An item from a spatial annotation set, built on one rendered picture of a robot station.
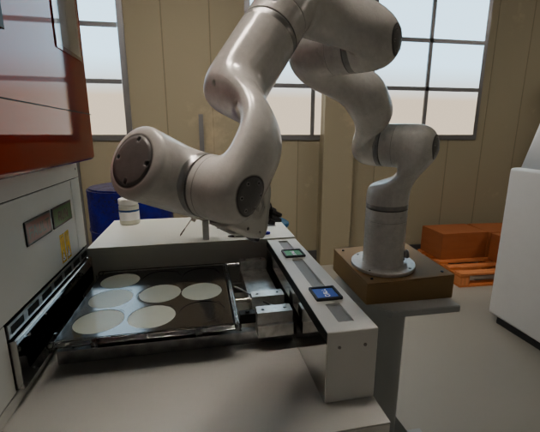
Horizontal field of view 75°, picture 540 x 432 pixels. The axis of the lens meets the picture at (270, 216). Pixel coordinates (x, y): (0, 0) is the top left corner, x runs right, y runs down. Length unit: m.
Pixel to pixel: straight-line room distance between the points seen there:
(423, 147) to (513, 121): 3.67
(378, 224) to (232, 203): 0.73
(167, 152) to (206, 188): 0.06
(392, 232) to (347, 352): 0.49
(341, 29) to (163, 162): 0.40
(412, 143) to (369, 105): 0.20
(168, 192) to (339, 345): 0.40
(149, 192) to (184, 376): 0.47
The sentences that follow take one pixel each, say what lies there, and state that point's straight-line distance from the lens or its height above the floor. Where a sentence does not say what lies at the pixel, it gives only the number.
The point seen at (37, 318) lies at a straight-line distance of 0.84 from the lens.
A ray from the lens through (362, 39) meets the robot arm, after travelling 0.68.
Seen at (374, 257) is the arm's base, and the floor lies 0.93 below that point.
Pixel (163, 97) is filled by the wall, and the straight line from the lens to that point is 3.38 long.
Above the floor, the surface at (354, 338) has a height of 0.94.
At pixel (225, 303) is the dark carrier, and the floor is 0.90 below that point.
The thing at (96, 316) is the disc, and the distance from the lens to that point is 0.88.
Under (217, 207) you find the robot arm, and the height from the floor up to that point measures 1.21.
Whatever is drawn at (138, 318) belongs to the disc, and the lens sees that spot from 0.84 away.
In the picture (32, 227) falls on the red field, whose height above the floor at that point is 1.11.
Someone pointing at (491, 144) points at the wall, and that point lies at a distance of 4.48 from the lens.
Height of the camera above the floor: 1.29
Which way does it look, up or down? 13 degrees down
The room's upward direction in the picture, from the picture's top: straight up
